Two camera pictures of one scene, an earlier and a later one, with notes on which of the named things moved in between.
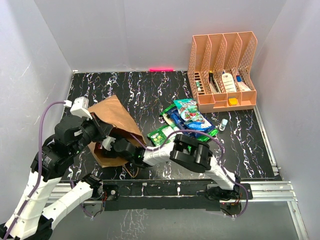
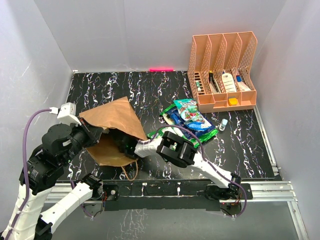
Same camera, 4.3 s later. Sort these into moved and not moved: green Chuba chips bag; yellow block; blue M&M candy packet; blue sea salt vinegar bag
Moved: green Chuba chips bag
Not moved: yellow block; blue M&M candy packet; blue sea salt vinegar bag
